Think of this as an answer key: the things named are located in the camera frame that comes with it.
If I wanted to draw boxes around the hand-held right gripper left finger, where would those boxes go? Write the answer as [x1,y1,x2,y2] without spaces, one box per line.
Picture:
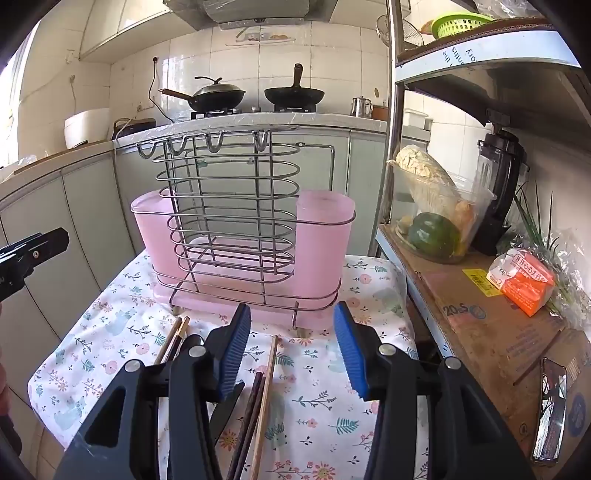
[53,303,252,480]

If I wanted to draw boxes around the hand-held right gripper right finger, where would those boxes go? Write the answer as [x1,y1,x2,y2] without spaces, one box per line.
[333,301,536,480]

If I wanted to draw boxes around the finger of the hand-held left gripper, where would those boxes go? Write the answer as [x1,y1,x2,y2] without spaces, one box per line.
[0,227,70,302]

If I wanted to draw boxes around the light wooden chopstick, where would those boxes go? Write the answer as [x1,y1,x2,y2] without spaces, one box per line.
[250,335,279,480]
[154,316,191,366]

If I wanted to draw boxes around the black knife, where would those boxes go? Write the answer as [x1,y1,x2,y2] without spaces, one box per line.
[210,381,246,445]

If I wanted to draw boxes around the pink plastic utensil cup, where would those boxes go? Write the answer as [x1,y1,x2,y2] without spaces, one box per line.
[130,191,197,280]
[294,193,357,308]

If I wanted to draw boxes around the metal wire utensil rack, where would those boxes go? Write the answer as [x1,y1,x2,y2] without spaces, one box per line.
[137,130,343,333]

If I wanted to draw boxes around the pink plastic drip tray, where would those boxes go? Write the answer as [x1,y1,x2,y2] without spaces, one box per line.
[154,237,342,326]

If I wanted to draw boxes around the cardboard shelf liner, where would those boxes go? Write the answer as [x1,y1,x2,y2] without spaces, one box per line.
[397,18,559,64]
[390,237,591,464]

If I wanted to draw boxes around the white rice cooker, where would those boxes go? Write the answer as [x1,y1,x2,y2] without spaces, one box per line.
[64,108,112,150]

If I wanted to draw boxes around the window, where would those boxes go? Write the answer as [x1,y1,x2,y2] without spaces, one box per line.
[0,41,29,169]

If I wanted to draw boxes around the green bell pepper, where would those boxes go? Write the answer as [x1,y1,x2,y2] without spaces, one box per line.
[409,211,462,259]

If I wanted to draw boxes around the dark countertop appliance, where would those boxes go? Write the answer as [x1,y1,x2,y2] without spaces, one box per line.
[112,117,158,140]

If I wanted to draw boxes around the ginger root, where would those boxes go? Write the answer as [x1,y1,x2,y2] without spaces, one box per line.
[455,200,476,230]

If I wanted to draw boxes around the orange and white packet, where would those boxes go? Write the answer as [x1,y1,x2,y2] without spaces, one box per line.
[486,248,558,318]

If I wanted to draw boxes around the napa cabbage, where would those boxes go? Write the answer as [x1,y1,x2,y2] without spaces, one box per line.
[395,145,459,217]

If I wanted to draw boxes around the clear plastic container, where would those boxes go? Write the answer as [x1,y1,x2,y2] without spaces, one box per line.
[387,159,498,265]

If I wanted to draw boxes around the shiny rectangular metal object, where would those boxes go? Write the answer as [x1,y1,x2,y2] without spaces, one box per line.
[531,357,568,464]

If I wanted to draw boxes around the black blender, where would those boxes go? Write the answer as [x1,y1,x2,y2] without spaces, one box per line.
[472,108,528,258]

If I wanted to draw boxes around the green onions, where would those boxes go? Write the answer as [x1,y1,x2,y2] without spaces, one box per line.
[512,182,591,319]

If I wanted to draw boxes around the black wok with lid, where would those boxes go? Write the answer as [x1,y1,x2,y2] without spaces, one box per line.
[160,76,247,112]

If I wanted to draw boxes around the upper kitchen cabinets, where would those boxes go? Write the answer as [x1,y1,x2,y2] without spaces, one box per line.
[78,0,188,64]

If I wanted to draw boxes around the gas stove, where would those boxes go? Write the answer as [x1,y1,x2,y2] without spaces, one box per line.
[187,104,320,121]

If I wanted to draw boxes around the range hood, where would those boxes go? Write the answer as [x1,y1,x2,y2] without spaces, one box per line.
[161,0,326,32]

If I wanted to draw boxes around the metal storage shelf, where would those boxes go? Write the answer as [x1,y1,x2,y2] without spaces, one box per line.
[375,0,591,462]

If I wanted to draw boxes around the green plastic basket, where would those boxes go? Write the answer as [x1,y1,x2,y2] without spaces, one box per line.
[431,11,496,41]

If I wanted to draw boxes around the clear plastic bag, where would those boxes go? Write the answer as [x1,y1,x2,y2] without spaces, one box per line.
[475,0,555,20]

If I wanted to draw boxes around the black power cable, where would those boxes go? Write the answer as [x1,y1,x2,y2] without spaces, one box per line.
[148,56,175,124]

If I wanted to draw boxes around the wire mesh strainer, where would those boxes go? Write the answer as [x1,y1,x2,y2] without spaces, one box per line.
[376,14,424,48]

